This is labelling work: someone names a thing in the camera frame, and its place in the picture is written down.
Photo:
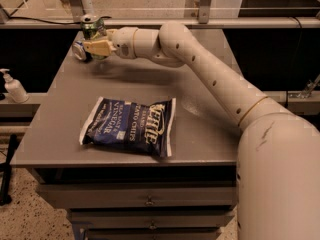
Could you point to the grey drawer cabinet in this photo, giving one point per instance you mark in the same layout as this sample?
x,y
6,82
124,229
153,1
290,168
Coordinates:
x,y
114,194

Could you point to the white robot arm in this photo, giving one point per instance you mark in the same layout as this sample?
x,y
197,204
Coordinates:
x,y
278,162

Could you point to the blue Kettle chip bag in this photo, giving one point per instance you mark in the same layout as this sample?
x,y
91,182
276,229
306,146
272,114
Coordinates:
x,y
130,126

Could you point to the metal railing frame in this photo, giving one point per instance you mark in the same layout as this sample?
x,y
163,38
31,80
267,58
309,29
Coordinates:
x,y
200,13

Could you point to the black stand left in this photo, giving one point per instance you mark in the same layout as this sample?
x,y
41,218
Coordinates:
x,y
6,170

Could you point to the blue Pepsi can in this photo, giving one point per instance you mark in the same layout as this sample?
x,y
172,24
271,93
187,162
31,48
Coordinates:
x,y
79,52

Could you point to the white pump bottle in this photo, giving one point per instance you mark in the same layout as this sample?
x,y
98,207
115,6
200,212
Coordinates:
x,y
14,87

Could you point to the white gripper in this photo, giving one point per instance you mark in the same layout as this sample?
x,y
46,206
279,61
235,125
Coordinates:
x,y
124,42

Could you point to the green soda can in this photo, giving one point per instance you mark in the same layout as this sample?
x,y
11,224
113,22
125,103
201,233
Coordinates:
x,y
92,28

